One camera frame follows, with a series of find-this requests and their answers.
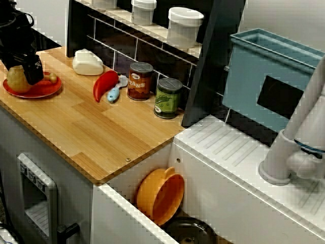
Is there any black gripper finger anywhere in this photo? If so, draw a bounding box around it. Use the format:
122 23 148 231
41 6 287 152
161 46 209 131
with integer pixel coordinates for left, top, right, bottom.
2 56 25 71
23 54 45 86

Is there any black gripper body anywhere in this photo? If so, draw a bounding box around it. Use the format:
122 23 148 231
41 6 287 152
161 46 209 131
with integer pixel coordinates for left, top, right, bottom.
0 33 37 67

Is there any red round plate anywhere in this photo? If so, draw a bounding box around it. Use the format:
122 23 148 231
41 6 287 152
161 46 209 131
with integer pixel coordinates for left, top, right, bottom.
2 72 62 99

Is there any white plastic toy container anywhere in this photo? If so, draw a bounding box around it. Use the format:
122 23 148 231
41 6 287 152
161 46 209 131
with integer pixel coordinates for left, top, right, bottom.
72 48 104 76

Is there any red toy chili pepper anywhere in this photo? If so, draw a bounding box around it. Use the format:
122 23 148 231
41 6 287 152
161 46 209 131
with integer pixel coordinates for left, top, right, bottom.
92 70 119 103

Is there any dark tiled backsplash shelf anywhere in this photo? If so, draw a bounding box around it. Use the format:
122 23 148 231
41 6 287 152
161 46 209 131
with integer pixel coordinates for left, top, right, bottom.
66 0 230 120

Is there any brown beans toy can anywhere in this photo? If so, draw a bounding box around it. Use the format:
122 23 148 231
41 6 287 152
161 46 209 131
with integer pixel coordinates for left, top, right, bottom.
126 62 154 102

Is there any medium white lidded jar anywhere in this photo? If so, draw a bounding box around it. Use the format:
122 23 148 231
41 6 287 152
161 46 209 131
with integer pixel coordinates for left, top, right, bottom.
130 0 158 26

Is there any grey toy oven door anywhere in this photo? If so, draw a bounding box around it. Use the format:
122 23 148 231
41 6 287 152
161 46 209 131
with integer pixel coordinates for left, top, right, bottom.
17 152 59 244

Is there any green peas toy can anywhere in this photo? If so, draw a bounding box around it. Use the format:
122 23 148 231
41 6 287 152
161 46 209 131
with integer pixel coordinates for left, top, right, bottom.
153 77 184 120

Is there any large white lidded jar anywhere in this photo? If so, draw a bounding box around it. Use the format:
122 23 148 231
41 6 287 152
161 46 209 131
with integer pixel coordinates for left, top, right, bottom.
166 7 205 49

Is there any dark grey upright panel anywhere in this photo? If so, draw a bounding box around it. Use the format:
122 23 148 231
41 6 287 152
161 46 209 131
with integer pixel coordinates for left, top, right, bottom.
181 0 247 128

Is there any orange toy pot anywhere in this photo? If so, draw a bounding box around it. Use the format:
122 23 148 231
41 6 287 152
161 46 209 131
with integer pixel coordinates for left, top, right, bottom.
136 166 185 227

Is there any teal plastic bin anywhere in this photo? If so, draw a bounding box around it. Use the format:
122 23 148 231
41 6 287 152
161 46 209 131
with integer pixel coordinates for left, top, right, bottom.
221 28 325 133

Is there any dark round pan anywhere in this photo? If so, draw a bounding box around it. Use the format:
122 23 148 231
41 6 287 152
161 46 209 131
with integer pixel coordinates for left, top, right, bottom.
165 216 218 244

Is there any white toy kitchen unit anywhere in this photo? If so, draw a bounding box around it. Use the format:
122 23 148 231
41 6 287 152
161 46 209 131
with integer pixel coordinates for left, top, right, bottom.
0 47 325 244

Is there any grey toy faucet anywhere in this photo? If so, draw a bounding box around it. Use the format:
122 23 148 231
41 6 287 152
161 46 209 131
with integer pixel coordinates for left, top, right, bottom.
258 54 325 186

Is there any blue handled toy spatula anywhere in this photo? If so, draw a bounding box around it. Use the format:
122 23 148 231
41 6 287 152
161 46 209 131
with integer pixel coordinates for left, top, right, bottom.
106 75 129 103

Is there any black oven door handle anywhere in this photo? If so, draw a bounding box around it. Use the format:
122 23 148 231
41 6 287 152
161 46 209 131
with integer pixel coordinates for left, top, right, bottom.
56 222 80 244

